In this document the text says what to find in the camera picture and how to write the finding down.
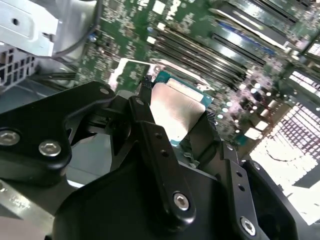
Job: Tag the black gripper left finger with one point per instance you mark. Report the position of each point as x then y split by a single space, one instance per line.
37 120

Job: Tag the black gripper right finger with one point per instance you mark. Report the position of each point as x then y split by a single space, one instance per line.
265 200

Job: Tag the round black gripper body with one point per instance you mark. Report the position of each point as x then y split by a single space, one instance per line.
112 212

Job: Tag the silver square CPU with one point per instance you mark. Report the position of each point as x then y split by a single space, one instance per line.
175 107

